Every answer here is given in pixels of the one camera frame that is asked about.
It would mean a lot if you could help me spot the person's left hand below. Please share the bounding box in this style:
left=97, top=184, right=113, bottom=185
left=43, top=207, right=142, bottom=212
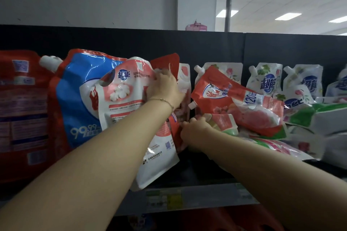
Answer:
left=146, top=69, right=185, bottom=109

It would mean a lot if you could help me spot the person's left forearm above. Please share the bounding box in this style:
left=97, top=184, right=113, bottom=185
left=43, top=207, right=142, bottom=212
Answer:
left=0, top=99, right=174, bottom=231

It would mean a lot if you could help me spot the dark metal shelf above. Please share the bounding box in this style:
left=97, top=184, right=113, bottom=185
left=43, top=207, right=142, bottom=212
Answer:
left=0, top=24, right=347, bottom=231

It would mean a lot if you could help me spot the person's right hand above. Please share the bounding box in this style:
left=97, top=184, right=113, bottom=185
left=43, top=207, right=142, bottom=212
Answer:
left=180, top=116, right=217, bottom=153

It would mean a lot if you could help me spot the group of Chaoneng floral pouches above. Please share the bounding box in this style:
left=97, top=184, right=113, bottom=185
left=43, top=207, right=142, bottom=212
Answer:
left=177, top=61, right=347, bottom=170

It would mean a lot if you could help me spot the thin chain bracelet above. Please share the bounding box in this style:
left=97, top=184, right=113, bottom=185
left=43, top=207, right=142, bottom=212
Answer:
left=147, top=98, right=175, bottom=112

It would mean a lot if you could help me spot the blue Diao detergent pouch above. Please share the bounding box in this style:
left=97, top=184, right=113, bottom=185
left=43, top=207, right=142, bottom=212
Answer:
left=55, top=48, right=128, bottom=149

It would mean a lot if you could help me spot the pink bagged item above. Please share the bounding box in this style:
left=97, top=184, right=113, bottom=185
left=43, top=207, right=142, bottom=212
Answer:
left=185, top=20, right=208, bottom=31

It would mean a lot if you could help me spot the white red Chaoneng pouch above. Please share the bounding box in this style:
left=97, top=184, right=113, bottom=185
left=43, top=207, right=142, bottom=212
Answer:
left=95, top=57, right=180, bottom=191

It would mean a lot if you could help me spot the person's right forearm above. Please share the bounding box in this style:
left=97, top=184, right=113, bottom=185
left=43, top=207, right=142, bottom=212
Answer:
left=200, top=129, right=347, bottom=231

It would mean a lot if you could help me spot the yellow price label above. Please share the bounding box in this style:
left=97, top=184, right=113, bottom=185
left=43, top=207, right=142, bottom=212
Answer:
left=146, top=189, right=183, bottom=210

